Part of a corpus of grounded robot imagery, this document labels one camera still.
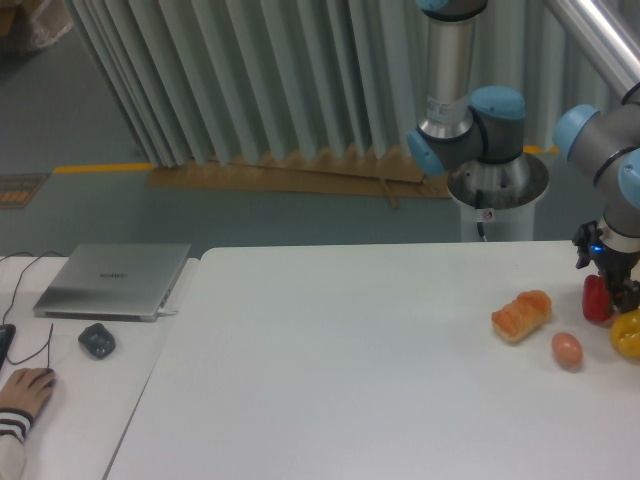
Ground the black computer mouse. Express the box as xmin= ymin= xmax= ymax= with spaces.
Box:
xmin=38 ymin=369 xmax=56 ymax=389

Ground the black mouse cable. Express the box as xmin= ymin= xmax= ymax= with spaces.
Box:
xmin=7 ymin=322 xmax=56 ymax=371

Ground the black laptop cable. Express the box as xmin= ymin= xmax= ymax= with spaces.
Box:
xmin=0 ymin=250 xmax=67 ymax=326

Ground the black earbud case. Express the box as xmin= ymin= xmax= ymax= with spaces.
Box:
xmin=78 ymin=323 xmax=116 ymax=360

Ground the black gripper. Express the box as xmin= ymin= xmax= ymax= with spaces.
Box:
xmin=572 ymin=220 xmax=640 ymax=316

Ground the striped sleeve forearm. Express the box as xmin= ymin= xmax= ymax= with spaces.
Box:
xmin=1 ymin=408 xmax=34 ymax=480

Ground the orange braided bread loaf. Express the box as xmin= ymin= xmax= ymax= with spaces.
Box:
xmin=491 ymin=290 xmax=552 ymax=344

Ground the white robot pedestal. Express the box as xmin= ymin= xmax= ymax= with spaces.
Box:
xmin=447 ymin=153 xmax=549 ymax=242

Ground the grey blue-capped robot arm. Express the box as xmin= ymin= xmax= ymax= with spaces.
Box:
xmin=407 ymin=1 xmax=639 ymax=313

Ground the black keyboard edge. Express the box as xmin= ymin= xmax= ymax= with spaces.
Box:
xmin=0 ymin=324 xmax=16 ymax=368

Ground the red bell pepper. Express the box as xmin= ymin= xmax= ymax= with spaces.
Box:
xmin=582 ymin=275 xmax=613 ymax=324

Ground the pale green folding curtain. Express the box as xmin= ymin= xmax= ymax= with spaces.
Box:
xmin=64 ymin=0 xmax=640 ymax=166

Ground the brown cardboard sheet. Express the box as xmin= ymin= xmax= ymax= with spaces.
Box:
xmin=146 ymin=145 xmax=449 ymax=209

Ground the yellow bell pepper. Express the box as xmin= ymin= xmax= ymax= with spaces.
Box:
xmin=610 ymin=309 xmax=640 ymax=359

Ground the silver closed laptop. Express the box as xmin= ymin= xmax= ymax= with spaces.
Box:
xmin=33 ymin=243 xmax=190 ymax=321

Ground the brown egg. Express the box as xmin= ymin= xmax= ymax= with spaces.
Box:
xmin=551 ymin=332 xmax=584 ymax=372

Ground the person's hand on mouse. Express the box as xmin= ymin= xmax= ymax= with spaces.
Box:
xmin=1 ymin=368 xmax=55 ymax=421

